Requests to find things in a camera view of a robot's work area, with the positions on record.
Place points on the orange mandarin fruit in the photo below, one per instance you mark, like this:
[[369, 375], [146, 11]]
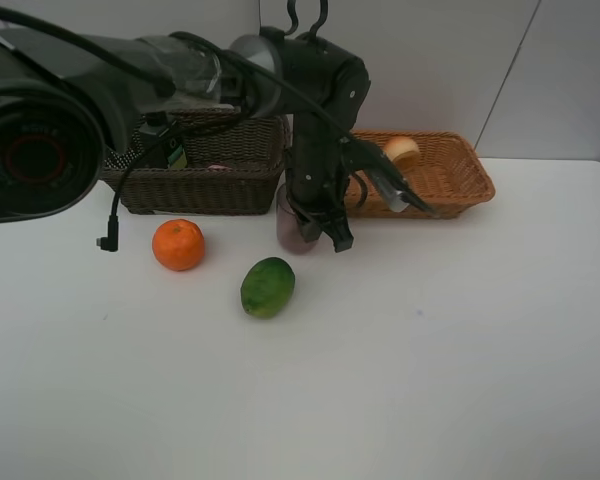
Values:
[[178, 245]]

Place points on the green mango fruit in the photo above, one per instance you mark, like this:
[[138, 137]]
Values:
[[267, 288]]

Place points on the pink bottle white cap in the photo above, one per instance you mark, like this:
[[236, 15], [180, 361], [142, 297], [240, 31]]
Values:
[[218, 168]]

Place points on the tan wicker basket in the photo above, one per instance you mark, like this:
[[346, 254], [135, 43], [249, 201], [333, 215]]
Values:
[[448, 175]]

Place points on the translucent purple plastic cup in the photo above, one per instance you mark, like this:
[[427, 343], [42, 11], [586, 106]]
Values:
[[287, 230]]

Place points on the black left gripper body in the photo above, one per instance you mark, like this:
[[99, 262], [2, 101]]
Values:
[[316, 175]]

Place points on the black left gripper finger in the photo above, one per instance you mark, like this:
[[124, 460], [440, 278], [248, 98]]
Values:
[[310, 220], [335, 225]]

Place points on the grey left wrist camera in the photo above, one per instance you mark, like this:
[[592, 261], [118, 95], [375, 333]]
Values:
[[390, 186]]

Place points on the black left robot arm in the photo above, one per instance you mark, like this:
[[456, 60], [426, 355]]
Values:
[[64, 107]]

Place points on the brown bread bun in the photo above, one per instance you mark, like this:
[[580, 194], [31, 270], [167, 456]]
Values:
[[402, 150]]

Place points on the dark green pump bottle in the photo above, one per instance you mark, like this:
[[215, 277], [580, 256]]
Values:
[[161, 153]]

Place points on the dark brown wicker basket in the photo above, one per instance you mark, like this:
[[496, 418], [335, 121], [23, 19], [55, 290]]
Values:
[[254, 149]]

